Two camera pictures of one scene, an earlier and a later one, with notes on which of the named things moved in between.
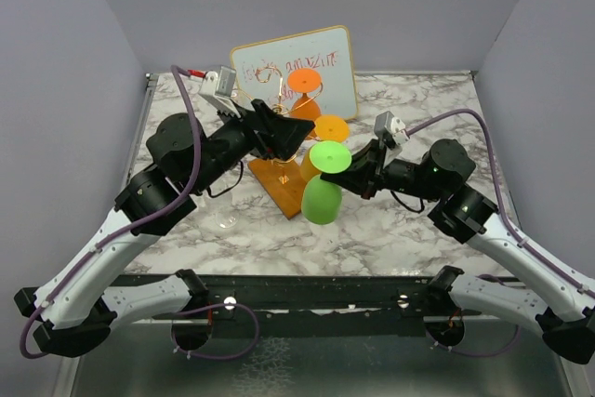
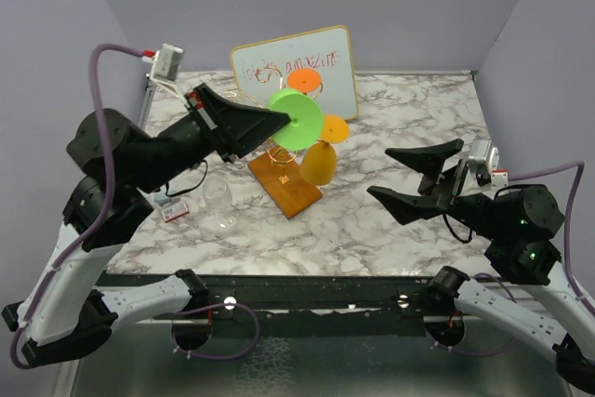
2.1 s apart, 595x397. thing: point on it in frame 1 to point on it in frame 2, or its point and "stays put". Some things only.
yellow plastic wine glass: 329,128 stays put
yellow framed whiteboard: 262,71 stays put
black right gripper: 357,178 to 439,186
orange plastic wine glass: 304,81 stays put
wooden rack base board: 284,180 stays put
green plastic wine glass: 322,199 to 306,119
